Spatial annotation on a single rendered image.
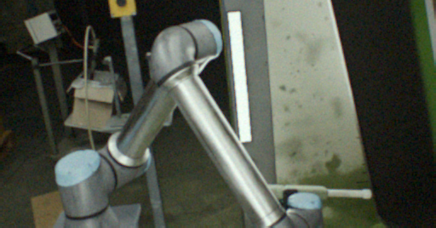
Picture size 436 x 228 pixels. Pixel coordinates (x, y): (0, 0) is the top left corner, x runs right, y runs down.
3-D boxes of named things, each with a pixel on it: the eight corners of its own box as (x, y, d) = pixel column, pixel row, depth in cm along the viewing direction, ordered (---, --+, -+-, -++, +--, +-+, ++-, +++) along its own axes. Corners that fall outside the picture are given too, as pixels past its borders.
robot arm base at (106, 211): (57, 248, 145) (50, 223, 142) (71, 219, 163) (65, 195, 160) (114, 242, 145) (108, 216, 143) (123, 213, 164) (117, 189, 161)
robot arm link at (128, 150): (83, 168, 162) (168, 12, 118) (117, 150, 176) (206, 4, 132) (109, 199, 159) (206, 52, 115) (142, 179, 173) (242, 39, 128)
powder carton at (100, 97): (76, 105, 392) (82, 62, 382) (124, 113, 399) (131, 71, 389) (60, 124, 341) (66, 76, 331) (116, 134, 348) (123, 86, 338)
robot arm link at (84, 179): (54, 210, 150) (43, 163, 144) (93, 188, 163) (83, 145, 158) (83, 221, 141) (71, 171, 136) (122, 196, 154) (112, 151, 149)
